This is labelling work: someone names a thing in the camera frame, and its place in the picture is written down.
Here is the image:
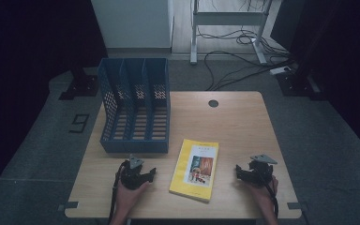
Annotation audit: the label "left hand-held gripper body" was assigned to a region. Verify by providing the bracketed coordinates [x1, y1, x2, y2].
[119, 154, 145, 190]

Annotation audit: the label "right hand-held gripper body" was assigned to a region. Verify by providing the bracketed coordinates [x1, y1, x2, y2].
[247, 153, 278, 188]

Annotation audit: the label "yellow book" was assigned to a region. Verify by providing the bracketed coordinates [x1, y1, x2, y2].
[169, 138, 220, 203]

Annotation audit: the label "blue file rack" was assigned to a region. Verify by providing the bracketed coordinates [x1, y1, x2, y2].
[97, 57, 172, 155]

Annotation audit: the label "person's left hand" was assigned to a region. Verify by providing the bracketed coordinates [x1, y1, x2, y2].
[113, 182, 151, 218]

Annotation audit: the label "person's right hand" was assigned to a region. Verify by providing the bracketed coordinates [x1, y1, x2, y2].
[247, 176, 279, 212]

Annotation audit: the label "black stand base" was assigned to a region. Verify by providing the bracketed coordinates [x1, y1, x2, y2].
[276, 69, 323, 98]
[58, 67, 99, 101]

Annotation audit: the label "white power strip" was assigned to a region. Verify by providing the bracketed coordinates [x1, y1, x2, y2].
[269, 66, 293, 76]

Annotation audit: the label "dark curtain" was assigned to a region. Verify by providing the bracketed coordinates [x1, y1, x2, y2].
[0, 0, 108, 204]
[270, 0, 360, 158]

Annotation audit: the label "white cabinet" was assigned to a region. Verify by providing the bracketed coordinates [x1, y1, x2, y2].
[90, 0, 174, 54]

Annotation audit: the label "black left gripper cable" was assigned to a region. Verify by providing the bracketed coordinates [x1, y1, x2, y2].
[107, 159, 129, 225]

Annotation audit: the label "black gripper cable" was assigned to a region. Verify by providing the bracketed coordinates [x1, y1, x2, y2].
[107, 159, 129, 225]
[256, 168, 279, 218]

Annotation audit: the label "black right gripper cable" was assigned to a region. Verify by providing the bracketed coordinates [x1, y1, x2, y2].
[256, 168, 279, 218]

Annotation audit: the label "black floor cables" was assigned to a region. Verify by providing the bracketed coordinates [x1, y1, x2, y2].
[196, 0, 295, 92]

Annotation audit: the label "white desk frame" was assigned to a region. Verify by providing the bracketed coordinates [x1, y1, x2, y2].
[189, 0, 275, 66]

